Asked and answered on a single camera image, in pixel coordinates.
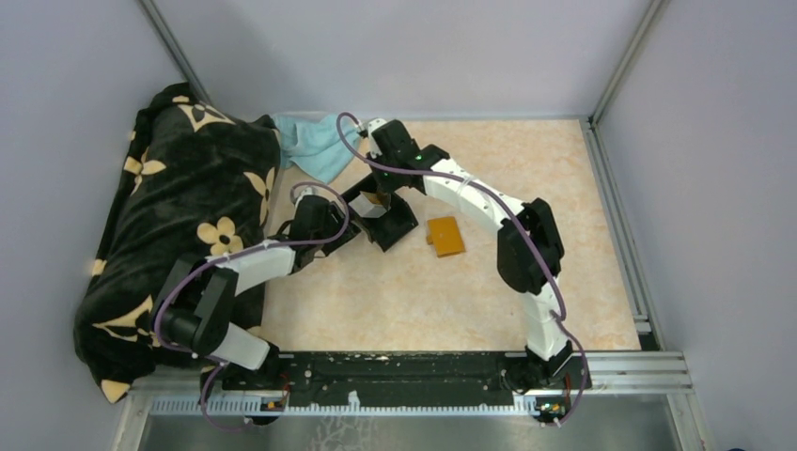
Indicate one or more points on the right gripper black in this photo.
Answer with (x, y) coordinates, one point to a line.
(382, 186)

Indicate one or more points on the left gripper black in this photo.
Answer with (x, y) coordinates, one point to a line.
(338, 214)

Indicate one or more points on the tan leather card holder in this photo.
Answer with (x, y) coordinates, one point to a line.
(445, 237)

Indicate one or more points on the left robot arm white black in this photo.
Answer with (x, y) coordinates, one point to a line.
(193, 313)

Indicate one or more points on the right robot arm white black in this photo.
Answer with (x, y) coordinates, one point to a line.
(529, 248)

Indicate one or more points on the silver cards in tray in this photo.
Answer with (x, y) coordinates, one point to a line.
(370, 205)

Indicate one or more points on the black card tray box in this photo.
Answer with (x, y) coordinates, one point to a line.
(388, 230)

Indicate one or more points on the light blue cloth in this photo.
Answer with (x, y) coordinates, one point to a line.
(314, 145)

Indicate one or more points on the black floral blanket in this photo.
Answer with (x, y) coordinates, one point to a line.
(195, 181)

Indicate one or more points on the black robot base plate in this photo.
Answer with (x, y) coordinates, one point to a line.
(401, 381)

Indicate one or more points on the aluminium frame rail front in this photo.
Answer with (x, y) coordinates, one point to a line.
(613, 373)

